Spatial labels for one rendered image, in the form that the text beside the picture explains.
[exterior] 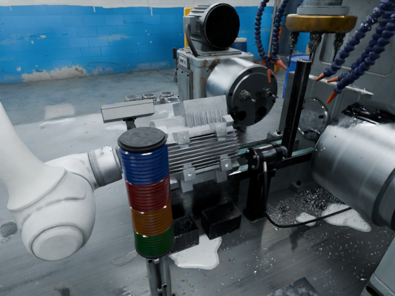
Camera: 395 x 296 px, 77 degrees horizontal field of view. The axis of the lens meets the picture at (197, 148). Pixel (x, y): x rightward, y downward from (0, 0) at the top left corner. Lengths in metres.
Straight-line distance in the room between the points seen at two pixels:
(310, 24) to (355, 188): 0.42
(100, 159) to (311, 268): 0.57
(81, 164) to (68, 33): 5.57
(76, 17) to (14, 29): 1.12
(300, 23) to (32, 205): 0.72
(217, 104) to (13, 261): 0.65
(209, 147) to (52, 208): 0.36
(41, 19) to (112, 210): 5.49
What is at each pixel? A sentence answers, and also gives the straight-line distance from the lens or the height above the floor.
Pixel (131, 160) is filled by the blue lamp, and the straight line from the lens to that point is 0.30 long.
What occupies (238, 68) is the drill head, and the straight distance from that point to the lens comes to 1.00.
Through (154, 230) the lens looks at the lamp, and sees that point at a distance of 0.37.
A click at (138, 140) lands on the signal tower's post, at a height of 1.22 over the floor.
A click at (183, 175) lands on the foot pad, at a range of 0.60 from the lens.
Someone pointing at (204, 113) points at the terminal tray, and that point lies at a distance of 0.65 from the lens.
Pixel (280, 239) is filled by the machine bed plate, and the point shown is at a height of 0.80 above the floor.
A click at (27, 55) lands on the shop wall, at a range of 6.22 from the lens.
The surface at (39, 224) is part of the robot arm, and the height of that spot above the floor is 1.08.
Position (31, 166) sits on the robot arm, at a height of 1.13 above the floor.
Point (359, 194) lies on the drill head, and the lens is 0.62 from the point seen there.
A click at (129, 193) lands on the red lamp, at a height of 1.14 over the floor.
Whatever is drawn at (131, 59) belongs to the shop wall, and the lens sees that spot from 6.28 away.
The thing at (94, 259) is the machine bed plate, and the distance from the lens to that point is 0.74.
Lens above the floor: 1.36
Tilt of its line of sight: 30 degrees down
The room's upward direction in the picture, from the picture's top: straight up
